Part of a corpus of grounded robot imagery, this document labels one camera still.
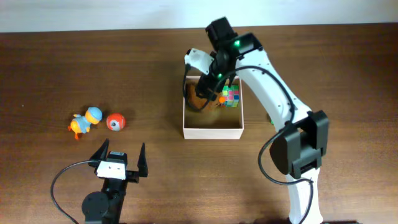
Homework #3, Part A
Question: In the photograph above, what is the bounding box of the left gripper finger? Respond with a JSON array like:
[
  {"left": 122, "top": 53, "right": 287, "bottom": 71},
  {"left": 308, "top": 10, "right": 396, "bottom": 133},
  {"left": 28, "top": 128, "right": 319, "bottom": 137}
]
[
  {"left": 90, "top": 139, "right": 109, "bottom": 161},
  {"left": 137, "top": 143, "right": 149, "bottom": 177}
]

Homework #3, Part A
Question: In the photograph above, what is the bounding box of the multicolour puzzle cube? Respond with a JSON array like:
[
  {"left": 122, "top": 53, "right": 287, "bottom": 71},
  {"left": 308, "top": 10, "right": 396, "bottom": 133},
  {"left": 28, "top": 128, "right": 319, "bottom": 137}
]
[{"left": 219, "top": 85, "right": 239, "bottom": 108}]

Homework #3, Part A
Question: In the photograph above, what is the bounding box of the brown plush animal toy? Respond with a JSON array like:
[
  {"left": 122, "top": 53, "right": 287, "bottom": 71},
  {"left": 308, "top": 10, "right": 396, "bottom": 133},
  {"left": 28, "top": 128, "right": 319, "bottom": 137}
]
[{"left": 187, "top": 83, "right": 221, "bottom": 111}]

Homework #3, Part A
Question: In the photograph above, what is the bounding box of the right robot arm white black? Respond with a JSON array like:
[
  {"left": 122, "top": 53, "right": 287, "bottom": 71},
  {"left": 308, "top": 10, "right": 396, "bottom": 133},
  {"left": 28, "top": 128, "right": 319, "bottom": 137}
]
[{"left": 183, "top": 17, "right": 329, "bottom": 223}]

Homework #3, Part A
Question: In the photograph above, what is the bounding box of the orange and grey ball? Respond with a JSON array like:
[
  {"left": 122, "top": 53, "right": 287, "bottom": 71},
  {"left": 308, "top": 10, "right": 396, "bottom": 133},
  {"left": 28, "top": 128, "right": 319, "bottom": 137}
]
[{"left": 106, "top": 113, "right": 126, "bottom": 131}]

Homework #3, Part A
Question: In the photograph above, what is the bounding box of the orange and blue duck toy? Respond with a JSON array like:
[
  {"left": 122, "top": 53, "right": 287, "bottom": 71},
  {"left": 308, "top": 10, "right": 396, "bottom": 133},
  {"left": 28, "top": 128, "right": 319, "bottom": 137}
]
[{"left": 68, "top": 106, "right": 103, "bottom": 140}]

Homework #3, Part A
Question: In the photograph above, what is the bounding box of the pink open cardboard box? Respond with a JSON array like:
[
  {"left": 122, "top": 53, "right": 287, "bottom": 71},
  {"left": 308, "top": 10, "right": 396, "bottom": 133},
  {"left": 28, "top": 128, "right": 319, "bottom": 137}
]
[{"left": 182, "top": 77, "right": 244, "bottom": 140}]

